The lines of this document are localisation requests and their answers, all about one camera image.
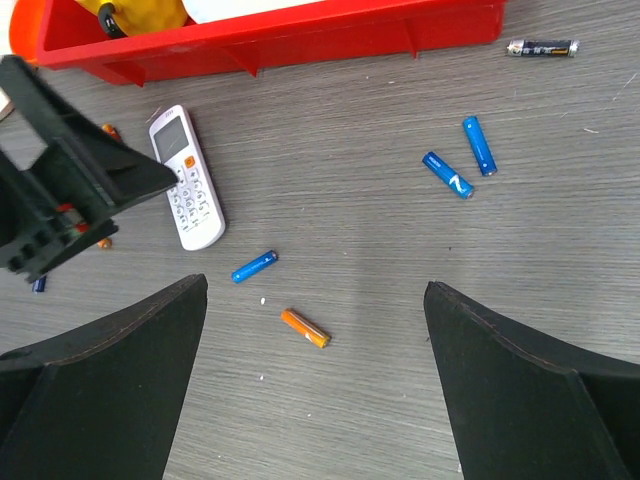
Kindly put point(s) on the blue battery far right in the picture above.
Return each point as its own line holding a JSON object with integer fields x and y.
{"x": 479, "y": 146}

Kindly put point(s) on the blue battery with white mark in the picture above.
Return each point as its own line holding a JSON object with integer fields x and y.
{"x": 448, "y": 175}

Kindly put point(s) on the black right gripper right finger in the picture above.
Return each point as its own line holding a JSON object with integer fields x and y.
{"x": 525, "y": 405}

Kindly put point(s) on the orange plastic bowl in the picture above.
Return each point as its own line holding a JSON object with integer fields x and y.
{"x": 24, "y": 29}

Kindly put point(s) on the red plastic bin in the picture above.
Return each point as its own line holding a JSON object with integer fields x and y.
{"x": 70, "y": 37}

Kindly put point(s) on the dark blue battery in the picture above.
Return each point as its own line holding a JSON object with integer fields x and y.
{"x": 39, "y": 285}

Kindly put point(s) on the white remote control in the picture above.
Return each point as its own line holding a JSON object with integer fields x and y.
{"x": 194, "y": 203}

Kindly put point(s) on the orange-tipped battery under gripper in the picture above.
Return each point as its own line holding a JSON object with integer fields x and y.
{"x": 105, "y": 243}

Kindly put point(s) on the white plate in bin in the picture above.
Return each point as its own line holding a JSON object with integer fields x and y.
{"x": 206, "y": 11}

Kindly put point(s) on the black AAA battery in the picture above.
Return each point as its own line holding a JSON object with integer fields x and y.
{"x": 543, "y": 48}

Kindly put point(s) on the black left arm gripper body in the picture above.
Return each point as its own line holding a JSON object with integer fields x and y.
{"x": 36, "y": 236}

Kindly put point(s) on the orange battery behind gripper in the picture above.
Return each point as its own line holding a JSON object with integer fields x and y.
{"x": 110, "y": 130}

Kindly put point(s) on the blue battery near remote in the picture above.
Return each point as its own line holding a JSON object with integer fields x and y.
{"x": 253, "y": 267}

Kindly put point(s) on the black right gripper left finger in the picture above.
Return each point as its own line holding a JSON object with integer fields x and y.
{"x": 103, "y": 401}

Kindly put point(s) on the yellow mug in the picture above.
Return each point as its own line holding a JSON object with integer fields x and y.
{"x": 126, "y": 18}

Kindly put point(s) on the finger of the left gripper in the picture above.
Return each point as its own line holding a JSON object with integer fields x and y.
{"x": 81, "y": 163}

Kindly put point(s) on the orange AAA battery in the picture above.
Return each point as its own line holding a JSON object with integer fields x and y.
{"x": 304, "y": 327}

